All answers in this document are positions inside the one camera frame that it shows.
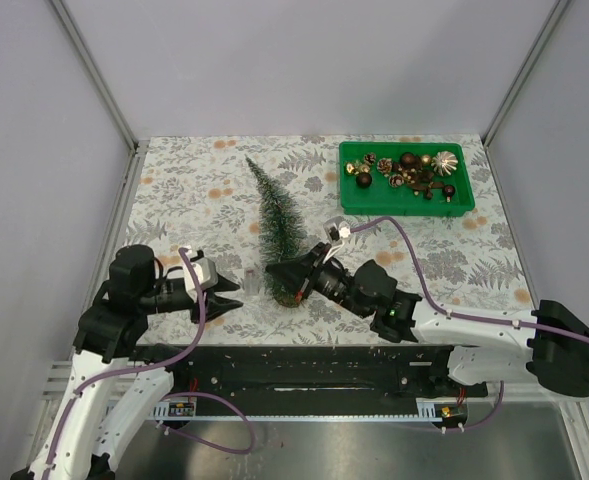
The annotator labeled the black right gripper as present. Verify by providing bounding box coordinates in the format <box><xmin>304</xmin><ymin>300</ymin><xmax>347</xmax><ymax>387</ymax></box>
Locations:
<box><xmin>266</xmin><ymin>242</ymin><xmax>370</xmax><ymax>319</ymax></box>

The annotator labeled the small green christmas tree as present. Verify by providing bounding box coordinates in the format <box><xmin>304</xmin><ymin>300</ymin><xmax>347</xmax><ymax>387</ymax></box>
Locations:
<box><xmin>245</xmin><ymin>157</ymin><xmax>306</xmax><ymax>308</ymax></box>

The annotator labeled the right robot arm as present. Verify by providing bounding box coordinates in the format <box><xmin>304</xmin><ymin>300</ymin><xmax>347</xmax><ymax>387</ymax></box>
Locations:
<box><xmin>265</xmin><ymin>243</ymin><xmax>589</xmax><ymax>398</ymax></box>

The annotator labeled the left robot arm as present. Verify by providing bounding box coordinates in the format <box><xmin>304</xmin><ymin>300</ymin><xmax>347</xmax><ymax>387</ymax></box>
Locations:
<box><xmin>12</xmin><ymin>244</ymin><xmax>243</xmax><ymax>479</ymax></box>

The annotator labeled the floral paper mat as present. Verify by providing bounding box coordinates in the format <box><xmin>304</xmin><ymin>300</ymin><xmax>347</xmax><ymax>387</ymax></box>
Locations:
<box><xmin>120</xmin><ymin>134</ymin><xmax>532</xmax><ymax>345</ymax></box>

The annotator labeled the dark brown bauble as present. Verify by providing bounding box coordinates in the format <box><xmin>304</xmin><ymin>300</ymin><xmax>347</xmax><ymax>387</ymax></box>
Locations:
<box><xmin>355</xmin><ymin>172</ymin><xmax>373</xmax><ymax>189</ymax></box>

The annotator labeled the green plastic tray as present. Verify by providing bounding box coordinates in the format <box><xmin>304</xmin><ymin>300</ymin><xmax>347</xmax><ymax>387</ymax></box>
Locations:
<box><xmin>338</xmin><ymin>141</ymin><xmax>475</xmax><ymax>217</ymax></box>

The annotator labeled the frosted pine cone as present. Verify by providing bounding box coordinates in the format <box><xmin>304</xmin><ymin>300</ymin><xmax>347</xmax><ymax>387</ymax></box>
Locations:
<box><xmin>376</xmin><ymin>158</ymin><xmax>394</xmax><ymax>176</ymax></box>

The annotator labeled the brown bauble in tray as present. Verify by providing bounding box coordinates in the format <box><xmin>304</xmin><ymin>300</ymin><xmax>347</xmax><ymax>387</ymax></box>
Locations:
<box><xmin>399</xmin><ymin>152</ymin><xmax>417</xmax><ymax>169</ymax></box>

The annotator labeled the small dark bauble right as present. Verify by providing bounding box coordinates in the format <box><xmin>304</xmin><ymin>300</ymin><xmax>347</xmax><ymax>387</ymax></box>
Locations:
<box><xmin>442</xmin><ymin>185</ymin><xmax>456</xmax><ymax>198</ymax></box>

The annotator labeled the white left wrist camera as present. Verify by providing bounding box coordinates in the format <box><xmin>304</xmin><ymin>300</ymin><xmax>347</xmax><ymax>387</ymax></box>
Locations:
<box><xmin>178</xmin><ymin>246</ymin><xmax>218</xmax><ymax>301</ymax></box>

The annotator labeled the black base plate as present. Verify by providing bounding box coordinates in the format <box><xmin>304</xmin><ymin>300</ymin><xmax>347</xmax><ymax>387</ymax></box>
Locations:
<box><xmin>123</xmin><ymin>342</ymin><xmax>490</xmax><ymax>419</ymax></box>

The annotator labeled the white slotted cable duct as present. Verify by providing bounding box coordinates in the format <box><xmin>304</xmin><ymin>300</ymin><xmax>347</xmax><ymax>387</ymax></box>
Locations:
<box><xmin>148</xmin><ymin>402</ymin><xmax>196</xmax><ymax>422</ymax></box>

